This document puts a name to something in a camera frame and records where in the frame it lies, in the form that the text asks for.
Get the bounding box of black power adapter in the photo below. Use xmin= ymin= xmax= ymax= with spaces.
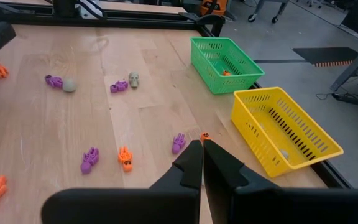
xmin=315 ymin=91 xmax=358 ymax=118

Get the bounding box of beige plastic skull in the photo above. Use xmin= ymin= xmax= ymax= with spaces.
xmin=128 ymin=72 xmax=140 ymax=89
xmin=62 ymin=78 xmax=78 ymax=93

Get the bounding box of purple plastic skeleton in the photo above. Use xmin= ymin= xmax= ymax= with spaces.
xmin=44 ymin=74 xmax=64 ymax=90
xmin=171 ymin=133 xmax=187 ymax=156
xmin=109 ymin=80 xmax=129 ymax=94
xmin=80 ymin=147 xmax=100 ymax=175

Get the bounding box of orange black shop vacuum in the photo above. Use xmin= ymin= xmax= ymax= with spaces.
xmin=200 ymin=0 xmax=229 ymax=17

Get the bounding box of green plastic basket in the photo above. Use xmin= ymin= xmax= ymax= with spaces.
xmin=190 ymin=36 xmax=265 ymax=95

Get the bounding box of black hazard striped mat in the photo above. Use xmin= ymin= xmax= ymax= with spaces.
xmin=292 ymin=46 xmax=358 ymax=68

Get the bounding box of grey metal stand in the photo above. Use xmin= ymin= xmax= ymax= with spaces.
xmin=329 ymin=35 xmax=358 ymax=93

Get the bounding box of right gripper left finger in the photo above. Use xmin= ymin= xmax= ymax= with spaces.
xmin=40 ymin=139 xmax=204 ymax=224

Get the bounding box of yellow plastic basket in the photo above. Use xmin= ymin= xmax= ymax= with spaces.
xmin=230 ymin=86 xmax=344 ymax=179

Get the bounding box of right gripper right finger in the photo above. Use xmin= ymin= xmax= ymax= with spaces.
xmin=203 ymin=139 xmax=358 ymax=224

